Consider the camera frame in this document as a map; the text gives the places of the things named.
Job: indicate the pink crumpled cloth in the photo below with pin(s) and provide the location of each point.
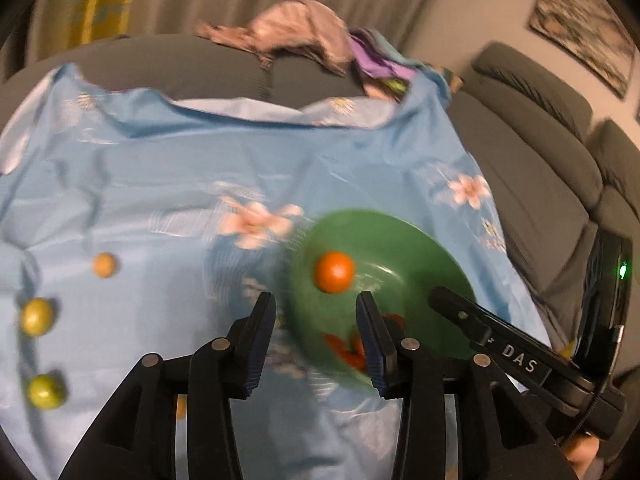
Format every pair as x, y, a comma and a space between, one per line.
300, 25

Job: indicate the red tomato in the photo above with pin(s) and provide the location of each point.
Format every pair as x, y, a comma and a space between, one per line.
395, 321
344, 349

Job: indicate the purple cloth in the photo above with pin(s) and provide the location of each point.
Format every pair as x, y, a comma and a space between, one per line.
370, 60

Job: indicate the beige round fruit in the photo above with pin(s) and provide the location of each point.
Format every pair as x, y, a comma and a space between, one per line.
105, 265

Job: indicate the large orange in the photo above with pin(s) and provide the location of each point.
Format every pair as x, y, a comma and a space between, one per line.
334, 272

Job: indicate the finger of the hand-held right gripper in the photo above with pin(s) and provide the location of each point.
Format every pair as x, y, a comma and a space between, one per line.
457, 310

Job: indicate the grey sofa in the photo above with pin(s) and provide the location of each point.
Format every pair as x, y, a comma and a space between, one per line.
530, 170

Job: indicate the framed wall picture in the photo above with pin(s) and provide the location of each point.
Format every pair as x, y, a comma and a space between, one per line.
580, 20

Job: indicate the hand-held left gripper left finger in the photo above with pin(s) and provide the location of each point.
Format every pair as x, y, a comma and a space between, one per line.
257, 345

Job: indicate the yellow patterned curtain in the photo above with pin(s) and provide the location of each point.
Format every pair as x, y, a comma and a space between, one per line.
100, 5

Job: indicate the green plastic basin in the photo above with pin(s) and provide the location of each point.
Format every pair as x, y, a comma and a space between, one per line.
425, 260

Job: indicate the blue floral cloth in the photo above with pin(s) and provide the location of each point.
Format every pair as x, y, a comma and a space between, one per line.
150, 170

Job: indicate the green round fruit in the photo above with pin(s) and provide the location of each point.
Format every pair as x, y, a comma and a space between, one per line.
36, 316
46, 391

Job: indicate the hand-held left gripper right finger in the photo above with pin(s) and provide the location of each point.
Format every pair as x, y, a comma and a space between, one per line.
375, 350

